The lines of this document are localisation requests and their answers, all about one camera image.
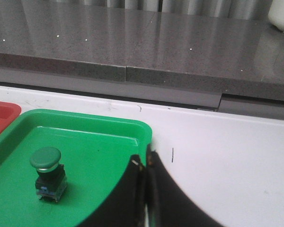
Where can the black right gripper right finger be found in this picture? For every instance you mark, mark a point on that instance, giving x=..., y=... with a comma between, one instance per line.
x=168, y=205

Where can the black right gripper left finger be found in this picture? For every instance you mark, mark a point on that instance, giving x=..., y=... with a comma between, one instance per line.
x=125, y=205

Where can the green mushroom push button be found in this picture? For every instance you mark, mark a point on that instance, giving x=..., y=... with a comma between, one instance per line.
x=52, y=181

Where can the green plastic tray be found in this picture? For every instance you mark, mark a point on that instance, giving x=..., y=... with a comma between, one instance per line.
x=95, y=153

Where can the red plastic tray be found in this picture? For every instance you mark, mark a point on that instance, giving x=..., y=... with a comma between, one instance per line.
x=8, y=113

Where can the grey stone counter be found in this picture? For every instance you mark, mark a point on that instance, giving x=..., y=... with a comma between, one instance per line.
x=221, y=64

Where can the white container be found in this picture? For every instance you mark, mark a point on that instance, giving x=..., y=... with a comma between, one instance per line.
x=276, y=14

